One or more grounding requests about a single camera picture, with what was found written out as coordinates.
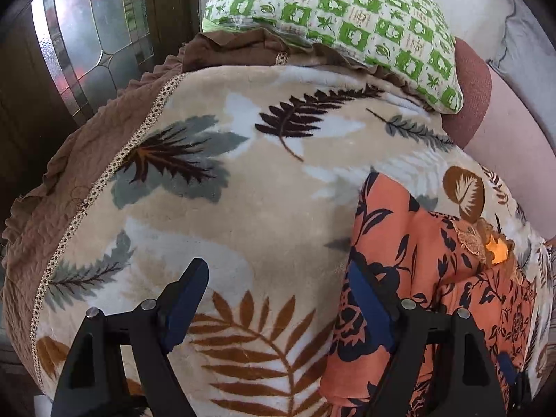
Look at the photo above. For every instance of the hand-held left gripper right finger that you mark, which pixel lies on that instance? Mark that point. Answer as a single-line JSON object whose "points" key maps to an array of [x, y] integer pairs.
{"points": [[371, 308]]}

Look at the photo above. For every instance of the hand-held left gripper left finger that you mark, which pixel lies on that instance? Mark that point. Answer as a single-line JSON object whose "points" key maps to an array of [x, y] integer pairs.
{"points": [[184, 312]]}

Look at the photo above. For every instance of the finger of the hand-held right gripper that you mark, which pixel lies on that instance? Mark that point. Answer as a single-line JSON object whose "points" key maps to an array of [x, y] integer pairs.
{"points": [[507, 367]]}

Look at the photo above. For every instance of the orange floral garment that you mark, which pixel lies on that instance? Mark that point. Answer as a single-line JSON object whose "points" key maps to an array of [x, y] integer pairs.
{"points": [[412, 234]]}

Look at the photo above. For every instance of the beige leaf print blanket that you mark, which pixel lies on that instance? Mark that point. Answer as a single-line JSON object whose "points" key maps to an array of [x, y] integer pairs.
{"points": [[260, 208]]}

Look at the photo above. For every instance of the brown ruffled bedspread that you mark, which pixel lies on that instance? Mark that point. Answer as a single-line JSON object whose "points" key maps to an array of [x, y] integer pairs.
{"points": [[43, 182]]}

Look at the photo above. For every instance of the pink quilted mattress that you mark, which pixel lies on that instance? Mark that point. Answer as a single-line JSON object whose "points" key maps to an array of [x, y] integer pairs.
{"points": [[512, 139]]}

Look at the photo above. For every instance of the green patterned pillow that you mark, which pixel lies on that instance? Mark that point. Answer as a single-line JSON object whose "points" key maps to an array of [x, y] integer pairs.
{"points": [[347, 17]]}

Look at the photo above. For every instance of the stained glass window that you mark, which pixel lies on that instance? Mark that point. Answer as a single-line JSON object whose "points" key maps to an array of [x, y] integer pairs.
{"points": [[87, 30]]}

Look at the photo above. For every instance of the grey pillow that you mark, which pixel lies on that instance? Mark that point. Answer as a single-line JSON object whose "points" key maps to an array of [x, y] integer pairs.
{"points": [[530, 43]]}

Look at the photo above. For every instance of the dark wooden door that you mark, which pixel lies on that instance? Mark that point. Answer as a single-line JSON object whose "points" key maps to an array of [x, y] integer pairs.
{"points": [[169, 4]]}

